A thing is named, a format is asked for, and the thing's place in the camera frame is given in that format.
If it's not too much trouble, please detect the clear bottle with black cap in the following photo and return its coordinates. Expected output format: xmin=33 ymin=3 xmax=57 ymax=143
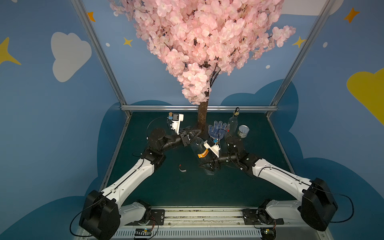
xmin=190 ymin=137 xmax=215 ymax=176

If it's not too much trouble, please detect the orange yellow bottle label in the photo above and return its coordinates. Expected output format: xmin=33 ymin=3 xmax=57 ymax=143
xmin=198 ymin=149 xmax=209 ymax=159

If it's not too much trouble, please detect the clear bottle with cork stopper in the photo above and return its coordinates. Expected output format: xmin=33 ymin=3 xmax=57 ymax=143
xmin=167 ymin=112 xmax=173 ymax=128

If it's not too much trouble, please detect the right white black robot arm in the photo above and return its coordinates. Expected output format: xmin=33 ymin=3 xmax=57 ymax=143
xmin=198 ymin=137 xmax=338 ymax=232

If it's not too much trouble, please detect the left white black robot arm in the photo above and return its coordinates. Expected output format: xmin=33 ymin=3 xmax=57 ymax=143
xmin=79 ymin=128 xmax=201 ymax=240

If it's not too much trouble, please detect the tall clear bottle gold stopper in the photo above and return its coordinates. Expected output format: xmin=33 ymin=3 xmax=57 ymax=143
xmin=227 ymin=107 xmax=240 ymax=136

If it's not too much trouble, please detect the blue dotted white work glove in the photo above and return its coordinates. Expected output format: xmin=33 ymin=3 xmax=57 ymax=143
xmin=208 ymin=121 xmax=227 ymax=140

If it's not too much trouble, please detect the small metal tin can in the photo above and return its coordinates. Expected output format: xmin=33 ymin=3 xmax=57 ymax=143
xmin=238 ymin=125 xmax=250 ymax=139

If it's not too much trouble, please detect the right small circuit board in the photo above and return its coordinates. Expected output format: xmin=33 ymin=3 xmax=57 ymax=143
xmin=260 ymin=228 xmax=277 ymax=240

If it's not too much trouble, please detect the small circuit board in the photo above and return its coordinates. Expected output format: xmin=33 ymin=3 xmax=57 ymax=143
xmin=260 ymin=228 xmax=277 ymax=240
xmin=134 ymin=228 xmax=153 ymax=240

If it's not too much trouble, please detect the pink cherry blossom tree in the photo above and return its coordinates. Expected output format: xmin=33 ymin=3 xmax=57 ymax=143
xmin=110 ymin=0 xmax=296 ymax=131

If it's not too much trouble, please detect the left small circuit board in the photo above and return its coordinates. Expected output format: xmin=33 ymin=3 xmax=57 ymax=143
xmin=134 ymin=228 xmax=153 ymax=240

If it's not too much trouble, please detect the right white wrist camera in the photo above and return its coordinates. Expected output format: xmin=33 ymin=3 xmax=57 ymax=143
xmin=204 ymin=139 xmax=221 ymax=158

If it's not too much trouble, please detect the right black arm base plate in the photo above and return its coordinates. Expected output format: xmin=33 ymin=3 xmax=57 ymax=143
xmin=242 ymin=208 xmax=284 ymax=226

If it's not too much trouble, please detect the aluminium front rail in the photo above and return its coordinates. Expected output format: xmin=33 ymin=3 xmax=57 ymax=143
xmin=74 ymin=206 xmax=334 ymax=240

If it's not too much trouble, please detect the aluminium back frame bar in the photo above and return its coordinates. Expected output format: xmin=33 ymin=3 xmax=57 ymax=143
xmin=121 ymin=105 xmax=278 ymax=112

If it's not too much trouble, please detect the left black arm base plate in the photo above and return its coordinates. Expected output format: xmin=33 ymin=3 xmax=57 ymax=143
xmin=129 ymin=209 xmax=166 ymax=226

